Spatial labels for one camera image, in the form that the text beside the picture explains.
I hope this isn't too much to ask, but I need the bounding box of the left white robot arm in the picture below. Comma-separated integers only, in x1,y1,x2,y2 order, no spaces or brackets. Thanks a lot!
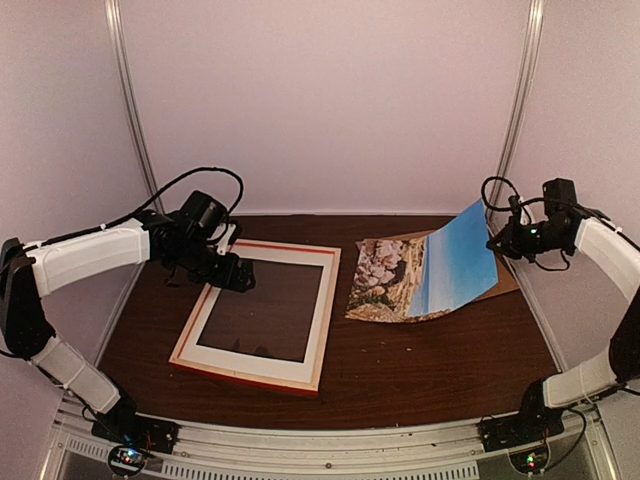
1,191,255,444

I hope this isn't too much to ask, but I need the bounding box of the aluminium front rail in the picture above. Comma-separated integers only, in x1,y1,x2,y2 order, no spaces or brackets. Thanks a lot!
39,417,616,480

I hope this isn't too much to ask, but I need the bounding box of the landscape photo print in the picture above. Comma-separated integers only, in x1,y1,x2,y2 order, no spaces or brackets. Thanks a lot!
346,200,499,323

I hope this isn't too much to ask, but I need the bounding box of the black cable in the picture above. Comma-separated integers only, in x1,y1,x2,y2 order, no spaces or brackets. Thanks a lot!
480,175,571,271
99,166,246,289

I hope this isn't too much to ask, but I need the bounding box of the right black cable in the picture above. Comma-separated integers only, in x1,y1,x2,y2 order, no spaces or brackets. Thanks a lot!
480,175,571,271

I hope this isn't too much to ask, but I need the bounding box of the aluminium corner post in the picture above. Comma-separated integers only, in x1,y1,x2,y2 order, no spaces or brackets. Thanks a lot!
104,0,159,196
482,0,545,224

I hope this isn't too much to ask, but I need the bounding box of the left black cable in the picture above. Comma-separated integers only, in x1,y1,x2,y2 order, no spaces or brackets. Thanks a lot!
99,166,246,289

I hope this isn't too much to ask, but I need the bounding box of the clear acrylic sheet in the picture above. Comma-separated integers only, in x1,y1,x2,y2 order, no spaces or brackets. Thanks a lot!
198,260,323,363

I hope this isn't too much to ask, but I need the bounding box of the white mat board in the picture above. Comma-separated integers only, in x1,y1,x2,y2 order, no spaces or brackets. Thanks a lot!
180,247,334,377

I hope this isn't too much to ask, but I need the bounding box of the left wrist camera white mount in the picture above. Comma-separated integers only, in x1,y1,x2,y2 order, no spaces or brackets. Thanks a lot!
212,220,242,255

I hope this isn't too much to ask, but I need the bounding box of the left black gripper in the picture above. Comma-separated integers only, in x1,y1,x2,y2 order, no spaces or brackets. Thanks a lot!
168,235,256,293

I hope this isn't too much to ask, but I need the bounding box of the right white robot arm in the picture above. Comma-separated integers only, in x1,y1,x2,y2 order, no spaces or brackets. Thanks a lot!
485,178,639,442

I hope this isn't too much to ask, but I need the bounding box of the left aluminium corner post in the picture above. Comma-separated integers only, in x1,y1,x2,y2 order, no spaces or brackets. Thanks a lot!
104,0,159,196

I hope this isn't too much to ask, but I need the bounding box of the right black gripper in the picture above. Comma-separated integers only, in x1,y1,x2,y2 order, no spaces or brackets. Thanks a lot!
487,215,569,263

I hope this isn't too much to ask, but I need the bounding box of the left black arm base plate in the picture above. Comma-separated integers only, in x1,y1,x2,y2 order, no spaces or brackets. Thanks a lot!
91,415,180,454

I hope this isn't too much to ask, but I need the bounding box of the wooden picture frame red edge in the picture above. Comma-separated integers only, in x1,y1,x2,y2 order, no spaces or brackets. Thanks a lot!
168,238,343,398

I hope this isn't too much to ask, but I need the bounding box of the brown backing board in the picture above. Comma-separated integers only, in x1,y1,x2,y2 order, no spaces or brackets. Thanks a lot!
382,230,519,302

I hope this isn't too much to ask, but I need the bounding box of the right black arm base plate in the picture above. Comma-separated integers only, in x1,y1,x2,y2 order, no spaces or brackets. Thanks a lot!
478,410,564,453

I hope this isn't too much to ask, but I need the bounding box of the right aluminium corner post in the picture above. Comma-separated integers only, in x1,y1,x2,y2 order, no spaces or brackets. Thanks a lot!
482,0,545,224

